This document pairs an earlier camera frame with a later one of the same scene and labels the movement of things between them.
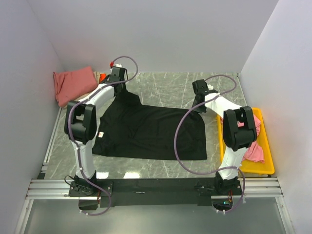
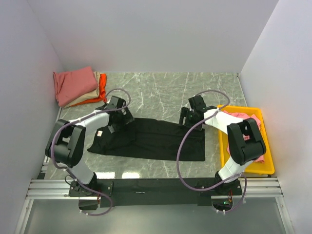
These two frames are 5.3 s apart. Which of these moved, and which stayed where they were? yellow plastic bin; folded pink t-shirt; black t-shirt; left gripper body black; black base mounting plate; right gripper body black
Moved: right gripper body black; left gripper body black; black t-shirt
Stayed: yellow plastic bin; folded pink t-shirt; black base mounting plate
